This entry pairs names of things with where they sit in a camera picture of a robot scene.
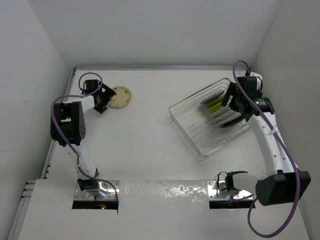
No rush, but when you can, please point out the left aluminium frame rail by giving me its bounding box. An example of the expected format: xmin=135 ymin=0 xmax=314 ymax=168
xmin=8 ymin=67 xmax=77 ymax=238

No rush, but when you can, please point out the white plate with red rim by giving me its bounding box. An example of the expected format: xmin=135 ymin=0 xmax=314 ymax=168
xmin=213 ymin=107 xmax=238 ymax=124

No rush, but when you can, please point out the wire dish rack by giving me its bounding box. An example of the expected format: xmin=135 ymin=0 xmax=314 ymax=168
xmin=168 ymin=78 xmax=249 ymax=159

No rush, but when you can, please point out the mustard yellow plate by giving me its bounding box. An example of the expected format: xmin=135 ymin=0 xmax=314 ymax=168
xmin=204 ymin=96 xmax=224 ymax=109

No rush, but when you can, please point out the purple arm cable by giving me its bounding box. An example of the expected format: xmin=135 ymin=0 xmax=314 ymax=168
xmin=232 ymin=59 xmax=301 ymax=237
xmin=51 ymin=72 xmax=120 ymax=203

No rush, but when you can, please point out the beige plate with characters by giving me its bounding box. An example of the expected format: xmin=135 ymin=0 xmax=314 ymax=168
xmin=107 ymin=86 xmax=132 ymax=109

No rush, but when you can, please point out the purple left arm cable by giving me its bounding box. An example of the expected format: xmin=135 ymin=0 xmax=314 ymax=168
xmin=51 ymin=72 xmax=120 ymax=203

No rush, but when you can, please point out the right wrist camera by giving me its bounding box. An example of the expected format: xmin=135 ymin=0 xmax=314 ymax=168
xmin=245 ymin=71 xmax=263 ymax=92

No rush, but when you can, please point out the metal mounting plate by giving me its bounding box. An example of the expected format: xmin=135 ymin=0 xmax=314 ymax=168
xmin=73 ymin=180 xmax=120 ymax=201
xmin=207 ymin=180 xmax=254 ymax=202

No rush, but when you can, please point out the lime green plate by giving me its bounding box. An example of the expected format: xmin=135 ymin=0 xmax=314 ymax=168
xmin=207 ymin=101 xmax=223 ymax=114

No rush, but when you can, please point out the grey-blue plate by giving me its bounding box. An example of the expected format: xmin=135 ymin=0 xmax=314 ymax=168
xmin=200 ymin=90 xmax=224 ymax=106

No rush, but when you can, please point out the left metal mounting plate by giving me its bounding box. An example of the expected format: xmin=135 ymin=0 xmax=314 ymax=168
xmin=73 ymin=180 xmax=120 ymax=201

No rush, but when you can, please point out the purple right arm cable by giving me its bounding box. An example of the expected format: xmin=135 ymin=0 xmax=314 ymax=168
xmin=232 ymin=59 xmax=301 ymax=237

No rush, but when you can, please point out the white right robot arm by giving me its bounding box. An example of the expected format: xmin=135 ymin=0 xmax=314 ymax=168
xmin=224 ymin=76 xmax=311 ymax=206

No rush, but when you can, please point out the aluminium frame rail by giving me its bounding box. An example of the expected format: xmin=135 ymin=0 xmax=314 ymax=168
xmin=8 ymin=67 xmax=77 ymax=238
xmin=245 ymin=69 xmax=258 ymax=91
xmin=74 ymin=65 xmax=251 ymax=70

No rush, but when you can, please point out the back aluminium frame rail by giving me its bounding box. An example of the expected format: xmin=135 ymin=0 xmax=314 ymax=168
xmin=74 ymin=65 xmax=251 ymax=70

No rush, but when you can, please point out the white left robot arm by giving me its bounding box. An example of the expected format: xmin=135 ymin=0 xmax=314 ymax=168
xmin=50 ymin=79 xmax=116 ymax=195

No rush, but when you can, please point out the black plate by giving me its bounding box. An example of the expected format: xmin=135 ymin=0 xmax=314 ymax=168
xmin=221 ymin=116 xmax=244 ymax=128

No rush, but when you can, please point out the right aluminium frame rail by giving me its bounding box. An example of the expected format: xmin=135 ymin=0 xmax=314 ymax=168
xmin=245 ymin=69 xmax=258 ymax=91

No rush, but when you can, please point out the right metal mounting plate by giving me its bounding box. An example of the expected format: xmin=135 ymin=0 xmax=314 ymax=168
xmin=207 ymin=180 xmax=254 ymax=202

